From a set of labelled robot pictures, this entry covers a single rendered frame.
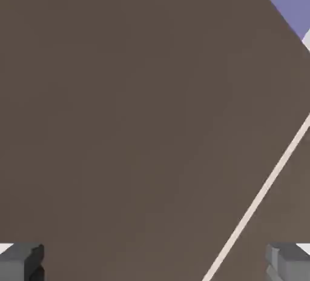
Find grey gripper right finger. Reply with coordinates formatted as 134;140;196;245
265;242;310;281

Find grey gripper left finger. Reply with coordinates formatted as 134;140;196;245
0;242;45;281

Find white painted cabinet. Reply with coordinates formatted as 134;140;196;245
302;28;310;52

